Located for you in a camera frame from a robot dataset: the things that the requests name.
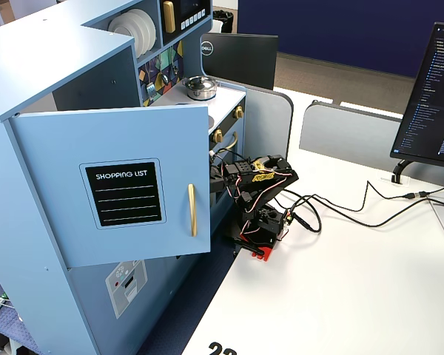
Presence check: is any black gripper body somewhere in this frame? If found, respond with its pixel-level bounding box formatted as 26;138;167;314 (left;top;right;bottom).
209;163;231;194

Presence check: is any blue shopping list cabinet door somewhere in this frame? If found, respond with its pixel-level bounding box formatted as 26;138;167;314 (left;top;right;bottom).
7;104;212;269

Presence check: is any gray desk divider panel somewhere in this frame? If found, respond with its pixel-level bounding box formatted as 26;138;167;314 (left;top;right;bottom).
216;79;295;178
298;100;444;182

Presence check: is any red table clamp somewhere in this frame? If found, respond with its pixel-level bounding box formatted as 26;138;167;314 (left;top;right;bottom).
251;246;278;263

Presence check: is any steel pot with lid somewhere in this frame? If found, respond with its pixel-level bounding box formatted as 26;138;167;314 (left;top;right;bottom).
182;75;219;101

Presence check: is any slotted metal spatula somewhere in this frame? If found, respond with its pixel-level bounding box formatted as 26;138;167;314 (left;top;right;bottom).
144;61;157;100

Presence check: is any metal ladle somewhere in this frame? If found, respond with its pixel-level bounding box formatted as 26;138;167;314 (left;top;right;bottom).
158;55;170;85

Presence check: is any black Dell monitor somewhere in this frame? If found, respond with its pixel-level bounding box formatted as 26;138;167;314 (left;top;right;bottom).
200;32;279;92

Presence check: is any black trash bin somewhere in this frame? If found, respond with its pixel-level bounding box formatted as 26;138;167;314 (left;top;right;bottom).
212;10;233;33

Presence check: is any white toy plate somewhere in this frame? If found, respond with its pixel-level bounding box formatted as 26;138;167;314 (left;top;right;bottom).
120;10;152;56
127;7;158;53
108;14;146;59

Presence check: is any black toy microwave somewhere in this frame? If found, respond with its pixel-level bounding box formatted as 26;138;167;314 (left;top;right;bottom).
158;0;212;47

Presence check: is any blue wooden toy kitchen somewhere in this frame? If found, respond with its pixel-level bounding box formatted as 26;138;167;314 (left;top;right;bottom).
0;0;247;355

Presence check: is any lit computer monitor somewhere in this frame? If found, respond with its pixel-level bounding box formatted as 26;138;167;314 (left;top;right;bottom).
390;21;444;166

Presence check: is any curved gold cabinet door handle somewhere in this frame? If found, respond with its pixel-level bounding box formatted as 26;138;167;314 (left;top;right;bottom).
187;183;198;237

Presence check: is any gold oven handle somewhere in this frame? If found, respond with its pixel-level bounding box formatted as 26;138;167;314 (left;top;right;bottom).
221;132;240;152

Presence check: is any thick black cable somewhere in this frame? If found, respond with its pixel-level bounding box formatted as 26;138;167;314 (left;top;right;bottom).
288;194;444;234

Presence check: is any gold microwave handle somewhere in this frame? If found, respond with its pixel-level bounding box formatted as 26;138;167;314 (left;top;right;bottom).
162;0;177;35

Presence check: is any thin black USB cable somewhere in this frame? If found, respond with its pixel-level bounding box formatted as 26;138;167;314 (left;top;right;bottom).
283;180;444;214

